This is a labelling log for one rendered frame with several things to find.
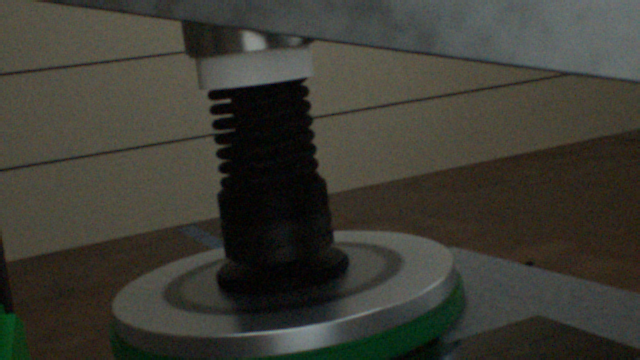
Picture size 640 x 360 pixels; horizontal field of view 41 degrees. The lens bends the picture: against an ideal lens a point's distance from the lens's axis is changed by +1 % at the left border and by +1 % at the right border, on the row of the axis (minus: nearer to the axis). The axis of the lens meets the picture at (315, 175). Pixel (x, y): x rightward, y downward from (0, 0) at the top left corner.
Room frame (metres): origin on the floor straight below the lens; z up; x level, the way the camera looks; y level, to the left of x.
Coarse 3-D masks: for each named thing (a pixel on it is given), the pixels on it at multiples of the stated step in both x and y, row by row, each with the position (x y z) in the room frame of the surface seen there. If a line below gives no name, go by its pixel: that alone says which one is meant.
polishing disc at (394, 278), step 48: (336, 240) 0.58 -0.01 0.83; (384, 240) 0.57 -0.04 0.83; (144, 288) 0.52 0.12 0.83; (192, 288) 0.51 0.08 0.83; (336, 288) 0.47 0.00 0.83; (384, 288) 0.46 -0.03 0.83; (432, 288) 0.45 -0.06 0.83; (144, 336) 0.44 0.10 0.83; (192, 336) 0.42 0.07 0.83; (240, 336) 0.41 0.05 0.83; (288, 336) 0.41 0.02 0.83; (336, 336) 0.41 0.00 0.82
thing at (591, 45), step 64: (64, 0) 0.47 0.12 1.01; (128, 0) 0.47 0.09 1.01; (192, 0) 0.46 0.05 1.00; (256, 0) 0.45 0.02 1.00; (320, 0) 0.44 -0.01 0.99; (384, 0) 0.43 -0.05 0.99; (448, 0) 0.43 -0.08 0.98; (512, 0) 0.42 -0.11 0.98; (576, 0) 0.41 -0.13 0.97; (512, 64) 0.42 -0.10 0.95; (576, 64) 0.41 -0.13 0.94
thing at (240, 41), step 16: (192, 32) 0.49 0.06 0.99; (208, 32) 0.48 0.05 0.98; (224, 32) 0.48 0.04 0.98; (240, 32) 0.47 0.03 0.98; (256, 32) 0.47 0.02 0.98; (192, 48) 0.49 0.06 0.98; (208, 48) 0.48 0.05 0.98; (224, 48) 0.48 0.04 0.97; (240, 48) 0.48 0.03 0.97; (256, 48) 0.48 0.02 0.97
